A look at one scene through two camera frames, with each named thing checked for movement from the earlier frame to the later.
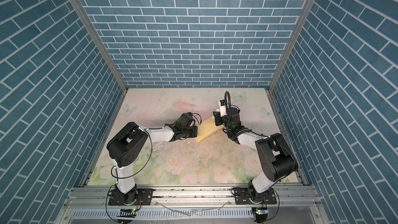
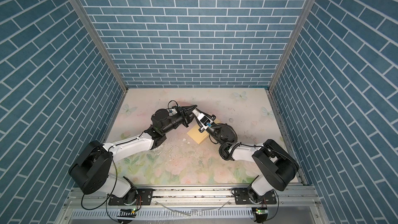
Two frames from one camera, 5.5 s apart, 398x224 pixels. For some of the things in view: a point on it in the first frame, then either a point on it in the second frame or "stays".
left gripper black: (195, 131) to (184, 116)
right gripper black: (217, 118) to (201, 126)
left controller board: (128, 212) stays
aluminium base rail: (199, 197) stays
